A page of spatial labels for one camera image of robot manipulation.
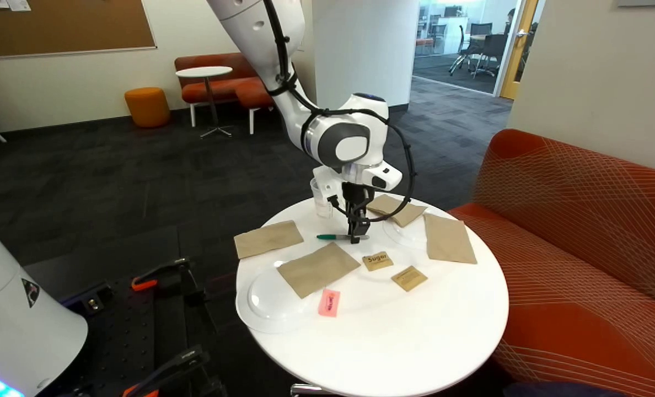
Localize brown napkin near lid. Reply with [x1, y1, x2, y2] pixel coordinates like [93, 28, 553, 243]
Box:
[423, 214, 477, 265]

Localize orange bench seat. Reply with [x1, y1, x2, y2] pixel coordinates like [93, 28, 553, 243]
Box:
[175, 52, 274, 115]

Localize round white table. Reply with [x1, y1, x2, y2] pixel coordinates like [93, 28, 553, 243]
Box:
[235, 200, 509, 397]

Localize brown napkin at table edge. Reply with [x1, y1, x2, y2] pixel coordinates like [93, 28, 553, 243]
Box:
[234, 221, 302, 259]

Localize cork bulletin board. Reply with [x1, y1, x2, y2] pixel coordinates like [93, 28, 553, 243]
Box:
[0, 0, 155, 56]

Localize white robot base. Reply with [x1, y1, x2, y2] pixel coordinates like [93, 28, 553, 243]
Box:
[0, 243, 89, 397]

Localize green capped marker pen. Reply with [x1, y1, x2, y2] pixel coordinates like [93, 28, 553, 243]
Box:
[317, 234, 350, 241]

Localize small white side table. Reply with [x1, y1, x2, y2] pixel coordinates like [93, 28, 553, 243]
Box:
[176, 65, 231, 139]

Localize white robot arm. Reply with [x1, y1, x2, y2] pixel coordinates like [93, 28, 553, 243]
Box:
[207, 0, 401, 243]

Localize pink sweetener packet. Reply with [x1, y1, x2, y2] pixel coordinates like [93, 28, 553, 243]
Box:
[317, 288, 340, 317]

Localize long brown paper napkin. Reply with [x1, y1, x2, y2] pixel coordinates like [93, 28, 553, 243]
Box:
[278, 243, 359, 297]

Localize orange round ottoman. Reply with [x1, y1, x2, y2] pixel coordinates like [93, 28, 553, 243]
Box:
[123, 86, 170, 127]

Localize black cart with clamps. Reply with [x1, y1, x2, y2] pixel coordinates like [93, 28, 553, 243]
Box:
[26, 226, 227, 397]

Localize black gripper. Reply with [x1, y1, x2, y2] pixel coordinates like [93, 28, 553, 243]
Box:
[341, 183, 376, 243]

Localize orange red sofa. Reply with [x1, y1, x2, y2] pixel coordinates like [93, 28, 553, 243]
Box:
[454, 129, 655, 397]

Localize folded brown napkin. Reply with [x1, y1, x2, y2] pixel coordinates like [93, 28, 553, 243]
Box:
[369, 195, 426, 226]

